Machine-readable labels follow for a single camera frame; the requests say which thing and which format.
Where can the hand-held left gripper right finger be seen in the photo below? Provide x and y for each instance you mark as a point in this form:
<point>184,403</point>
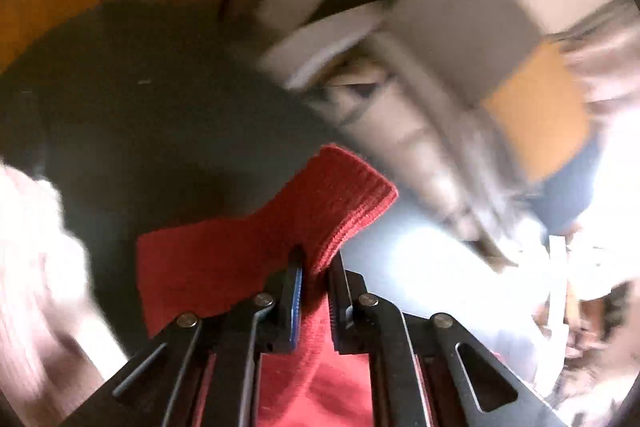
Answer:
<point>340,322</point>

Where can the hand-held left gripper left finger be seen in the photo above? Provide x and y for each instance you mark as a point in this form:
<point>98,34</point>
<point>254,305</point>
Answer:
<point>296,302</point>

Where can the red knit sweater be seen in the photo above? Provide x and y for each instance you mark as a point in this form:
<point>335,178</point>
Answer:
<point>325,197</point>

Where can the grey striped blanket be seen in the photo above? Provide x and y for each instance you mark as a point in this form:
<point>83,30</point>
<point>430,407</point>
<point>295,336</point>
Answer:
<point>450,157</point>

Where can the cluttered wooden shelf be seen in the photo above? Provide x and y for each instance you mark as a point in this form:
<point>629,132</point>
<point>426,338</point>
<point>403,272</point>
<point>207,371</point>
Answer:
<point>600,322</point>

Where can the white fluffy cloth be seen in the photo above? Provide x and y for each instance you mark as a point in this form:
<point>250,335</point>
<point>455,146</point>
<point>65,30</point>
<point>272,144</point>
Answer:
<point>35,267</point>

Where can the dark blue pillow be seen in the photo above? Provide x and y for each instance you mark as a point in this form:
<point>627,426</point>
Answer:
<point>570,192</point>

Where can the yellow panel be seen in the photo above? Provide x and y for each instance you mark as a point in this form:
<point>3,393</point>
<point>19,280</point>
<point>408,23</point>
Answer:
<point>540,107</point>

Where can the grey panel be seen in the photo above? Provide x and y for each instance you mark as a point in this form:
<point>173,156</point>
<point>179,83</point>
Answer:
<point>465,27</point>

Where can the beige cloth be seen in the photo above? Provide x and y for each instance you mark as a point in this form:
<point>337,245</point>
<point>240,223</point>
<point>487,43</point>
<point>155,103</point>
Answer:
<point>605,52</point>

